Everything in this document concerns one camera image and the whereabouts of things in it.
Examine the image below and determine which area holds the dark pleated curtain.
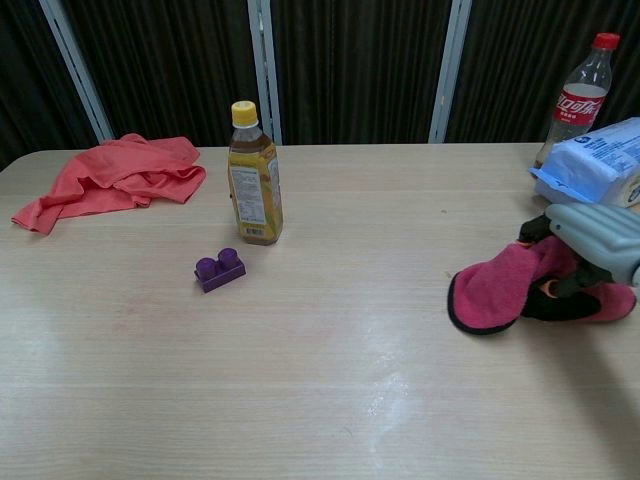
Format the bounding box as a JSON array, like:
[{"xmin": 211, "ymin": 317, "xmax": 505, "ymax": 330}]
[{"xmin": 0, "ymin": 0, "xmax": 640, "ymax": 171}]

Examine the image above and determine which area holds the pink cloth with black trim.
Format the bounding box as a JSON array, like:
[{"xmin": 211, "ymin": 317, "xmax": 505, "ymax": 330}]
[{"xmin": 446, "ymin": 234, "xmax": 639, "ymax": 337}]

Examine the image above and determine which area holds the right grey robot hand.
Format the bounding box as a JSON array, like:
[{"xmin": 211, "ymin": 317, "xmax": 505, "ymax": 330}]
[{"xmin": 518, "ymin": 202, "xmax": 640, "ymax": 322}]

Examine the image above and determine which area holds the blue white tissue pack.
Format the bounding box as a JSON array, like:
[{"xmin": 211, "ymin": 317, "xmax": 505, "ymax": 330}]
[{"xmin": 529, "ymin": 117, "xmax": 640, "ymax": 205}]

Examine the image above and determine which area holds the red label cola bottle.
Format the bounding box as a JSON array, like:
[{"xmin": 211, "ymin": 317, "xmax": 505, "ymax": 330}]
[{"xmin": 534, "ymin": 32, "xmax": 622, "ymax": 170}]

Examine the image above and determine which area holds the purple toy building block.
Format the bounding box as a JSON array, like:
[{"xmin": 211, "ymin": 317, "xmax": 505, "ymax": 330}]
[{"xmin": 193, "ymin": 247, "xmax": 247, "ymax": 294}]

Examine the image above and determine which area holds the grey metal post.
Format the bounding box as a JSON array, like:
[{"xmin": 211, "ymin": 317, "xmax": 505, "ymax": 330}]
[
  {"xmin": 247, "ymin": 0, "xmax": 283, "ymax": 147},
  {"xmin": 38, "ymin": 0, "xmax": 115, "ymax": 144},
  {"xmin": 427, "ymin": 0, "xmax": 474, "ymax": 145}
]

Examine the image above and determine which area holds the coral red crumpled cloth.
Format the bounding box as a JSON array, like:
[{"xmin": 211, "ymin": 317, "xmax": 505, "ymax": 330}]
[{"xmin": 10, "ymin": 132, "xmax": 207, "ymax": 236}]

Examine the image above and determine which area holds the yellow label tea bottle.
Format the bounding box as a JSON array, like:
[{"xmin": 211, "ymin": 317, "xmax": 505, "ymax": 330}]
[{"xmin": 227, "ymin": 100, "xmax": 285, "ymax": 247}]

